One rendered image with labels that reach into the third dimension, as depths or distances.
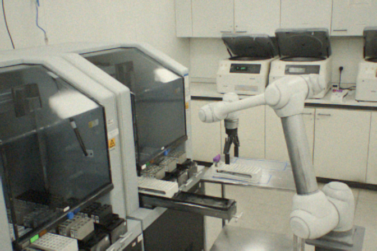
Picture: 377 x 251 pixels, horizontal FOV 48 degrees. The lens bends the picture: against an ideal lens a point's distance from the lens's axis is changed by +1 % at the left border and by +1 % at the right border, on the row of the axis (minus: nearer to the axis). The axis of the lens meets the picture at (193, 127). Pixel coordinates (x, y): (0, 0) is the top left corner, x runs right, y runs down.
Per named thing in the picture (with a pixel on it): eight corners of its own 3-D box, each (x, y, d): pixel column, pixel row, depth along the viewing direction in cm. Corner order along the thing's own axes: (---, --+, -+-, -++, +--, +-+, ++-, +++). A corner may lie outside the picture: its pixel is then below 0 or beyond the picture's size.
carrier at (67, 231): (79, 226, 208) (78, 215, 207) (83, 227, 207) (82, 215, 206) (63, 238, 198) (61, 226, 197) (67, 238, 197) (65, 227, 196)
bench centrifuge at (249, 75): (215, 94, 466) (214, 35, 448) (235, 84, 518) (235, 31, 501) (263, 97, 441) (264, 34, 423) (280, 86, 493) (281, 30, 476)
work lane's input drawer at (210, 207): (120, 203, 250) (119, 189, 248) (133, 193, 262) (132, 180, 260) (235, 225, 220) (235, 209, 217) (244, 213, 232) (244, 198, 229)
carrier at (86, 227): (91, 228, 205) (90, 217, 204) (94, 229, 205) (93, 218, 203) (74, 241, 195) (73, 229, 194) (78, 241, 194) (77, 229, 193)
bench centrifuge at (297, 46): (267, 97, 440) (268, 29, 421) (281, 86, 494) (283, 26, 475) (322, 100, 417) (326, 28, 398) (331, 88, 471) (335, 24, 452)
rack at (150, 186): (126, 191, 249) (125, 182, 247) (135, 185, 257) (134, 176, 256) (170, 200, 236) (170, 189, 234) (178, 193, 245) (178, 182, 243)
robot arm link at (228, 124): (241, 117, 253) (241, 126, 255) (227, 115, 258) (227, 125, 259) (235, 120, 246) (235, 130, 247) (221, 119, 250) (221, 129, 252)
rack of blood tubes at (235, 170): (211, 175, 263) (211, 166, 262) (218, 170, 272) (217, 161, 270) (256, 183, 249) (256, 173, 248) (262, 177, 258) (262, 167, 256)
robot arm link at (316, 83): (297, 76, 216) (279, 80, 207) (326, 66, 201) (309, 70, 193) (303, 101, 216) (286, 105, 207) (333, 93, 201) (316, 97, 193)
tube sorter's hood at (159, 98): (69, 160, 258) (56, 56, 241) (125, 133, 311) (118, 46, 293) (141, 171, 237) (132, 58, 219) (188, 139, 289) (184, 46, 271)
